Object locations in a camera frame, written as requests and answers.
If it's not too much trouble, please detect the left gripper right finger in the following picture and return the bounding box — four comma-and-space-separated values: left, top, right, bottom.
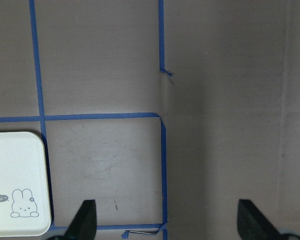
236, 199, 281, 240

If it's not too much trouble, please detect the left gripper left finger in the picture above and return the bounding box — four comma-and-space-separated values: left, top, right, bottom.
64, 199, 97, 240

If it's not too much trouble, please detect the cream rabbit tray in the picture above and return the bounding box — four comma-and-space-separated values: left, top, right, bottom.
0, 131, 52, 238

